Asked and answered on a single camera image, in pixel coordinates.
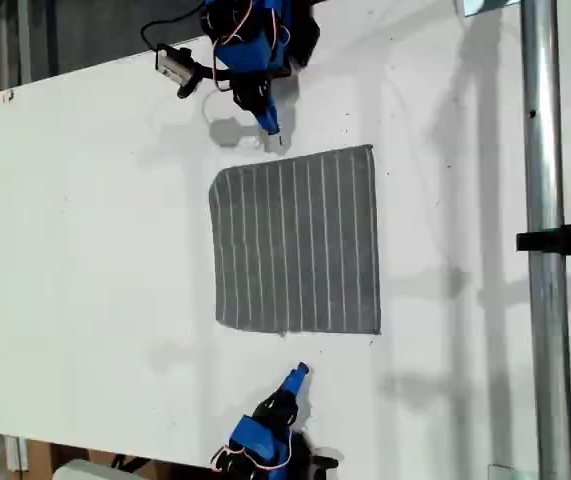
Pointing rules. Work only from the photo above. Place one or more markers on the grey striped towel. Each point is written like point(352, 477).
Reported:
point(295, 245)

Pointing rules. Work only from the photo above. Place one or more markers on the brown cardboard box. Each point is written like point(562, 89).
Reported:
point(40, 457)

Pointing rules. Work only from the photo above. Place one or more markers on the black clamp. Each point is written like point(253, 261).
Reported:
point(565, 240)

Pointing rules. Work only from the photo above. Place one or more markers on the black camera stalk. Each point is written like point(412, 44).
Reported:
point(200, 75)

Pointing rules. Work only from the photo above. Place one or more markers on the black white camera box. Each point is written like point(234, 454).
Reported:
point(172, 62)

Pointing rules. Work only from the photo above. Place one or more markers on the steel post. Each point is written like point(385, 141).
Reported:
point(545, 200)

